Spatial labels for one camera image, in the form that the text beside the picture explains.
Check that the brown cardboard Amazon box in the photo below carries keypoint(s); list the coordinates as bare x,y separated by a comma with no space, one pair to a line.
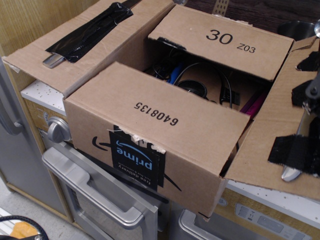
121,110

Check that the metal bar taped on flap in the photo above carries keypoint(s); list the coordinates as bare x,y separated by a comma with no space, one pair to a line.
53,60

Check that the silver oven knob left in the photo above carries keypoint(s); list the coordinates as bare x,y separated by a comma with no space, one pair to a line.
58,130

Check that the silver toy dishwasher door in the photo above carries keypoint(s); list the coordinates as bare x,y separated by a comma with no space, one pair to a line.
249,224

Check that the silver metal pot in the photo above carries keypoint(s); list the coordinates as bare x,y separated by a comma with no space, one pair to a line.
297,30

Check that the blue pen in box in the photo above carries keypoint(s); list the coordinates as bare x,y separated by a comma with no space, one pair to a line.
175,73

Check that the silver toy oven door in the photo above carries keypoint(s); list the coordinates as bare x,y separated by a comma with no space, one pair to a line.
107,205

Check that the purple item in box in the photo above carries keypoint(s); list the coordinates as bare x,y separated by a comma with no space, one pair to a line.
254,104

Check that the black round device in box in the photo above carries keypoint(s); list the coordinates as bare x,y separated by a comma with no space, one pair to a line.
194,87

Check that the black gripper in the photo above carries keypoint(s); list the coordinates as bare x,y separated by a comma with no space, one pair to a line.
311,89

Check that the silver toy fridge door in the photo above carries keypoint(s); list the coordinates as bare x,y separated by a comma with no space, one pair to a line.
21,166

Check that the orange object on floor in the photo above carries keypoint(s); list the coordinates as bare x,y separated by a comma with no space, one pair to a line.
23,230

